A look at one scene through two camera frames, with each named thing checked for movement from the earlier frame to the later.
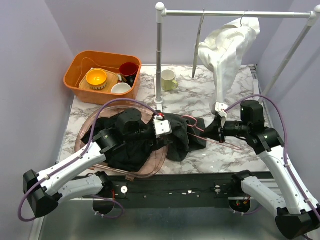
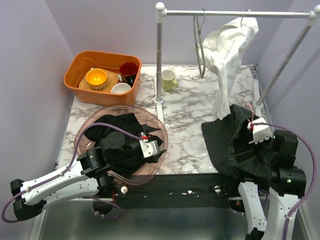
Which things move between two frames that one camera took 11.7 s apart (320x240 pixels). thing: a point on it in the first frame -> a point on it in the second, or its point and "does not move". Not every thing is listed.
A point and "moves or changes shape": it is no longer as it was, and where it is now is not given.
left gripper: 151,123 -> 155,158
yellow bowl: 96,79 does not move
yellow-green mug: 168,82 does not move
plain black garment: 137,155 moves or changes shape
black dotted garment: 188,134 -> 228,141
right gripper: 221,131 -> 261,155
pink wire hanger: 229,145 moves or changes shape
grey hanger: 240,22 does not move
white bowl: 120,88 does not move
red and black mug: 128,71 does not move
